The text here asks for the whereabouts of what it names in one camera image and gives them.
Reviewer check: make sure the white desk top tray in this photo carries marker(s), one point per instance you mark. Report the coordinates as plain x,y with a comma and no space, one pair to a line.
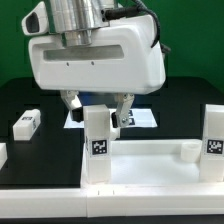
154,163

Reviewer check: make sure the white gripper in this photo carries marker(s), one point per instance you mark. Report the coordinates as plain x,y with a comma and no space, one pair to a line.
122,59

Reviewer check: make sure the white front barrier rail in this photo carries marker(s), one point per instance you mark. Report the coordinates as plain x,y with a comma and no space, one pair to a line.
113,201

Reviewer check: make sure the white marker sheet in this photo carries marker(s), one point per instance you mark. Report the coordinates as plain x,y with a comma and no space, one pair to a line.
138,118

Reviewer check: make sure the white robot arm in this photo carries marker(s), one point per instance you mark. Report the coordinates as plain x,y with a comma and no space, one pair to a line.
75,20

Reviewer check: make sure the white left barrier block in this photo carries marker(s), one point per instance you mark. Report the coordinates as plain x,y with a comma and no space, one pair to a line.
3,154

